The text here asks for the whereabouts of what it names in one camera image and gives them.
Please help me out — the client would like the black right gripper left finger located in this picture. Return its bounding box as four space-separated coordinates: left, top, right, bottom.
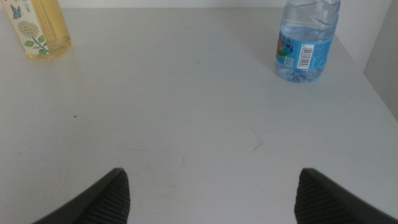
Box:
30 167 131 224

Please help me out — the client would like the yellow tea bottle green label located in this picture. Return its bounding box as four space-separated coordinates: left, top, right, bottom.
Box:
1 0 72 60

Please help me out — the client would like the clear water bottle blue label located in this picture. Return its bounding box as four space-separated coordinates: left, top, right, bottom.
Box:
274 0 341 84

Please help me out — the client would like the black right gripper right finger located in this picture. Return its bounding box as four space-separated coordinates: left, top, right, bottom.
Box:
293 167 398 224

